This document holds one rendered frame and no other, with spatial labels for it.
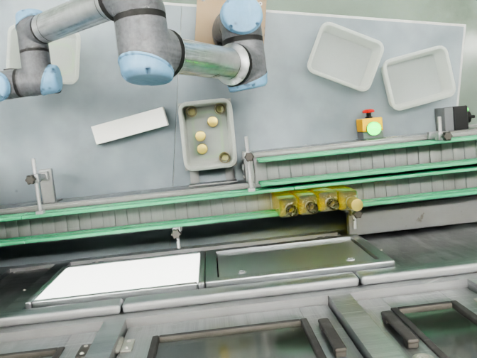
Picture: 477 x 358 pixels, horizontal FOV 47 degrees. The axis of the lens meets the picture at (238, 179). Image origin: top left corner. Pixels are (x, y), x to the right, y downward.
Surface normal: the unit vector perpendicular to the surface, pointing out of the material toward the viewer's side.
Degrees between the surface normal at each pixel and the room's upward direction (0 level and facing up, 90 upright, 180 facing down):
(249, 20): 12
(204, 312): 0
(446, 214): 0
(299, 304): 0
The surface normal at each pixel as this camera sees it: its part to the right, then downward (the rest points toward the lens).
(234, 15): 0.07, -0.11
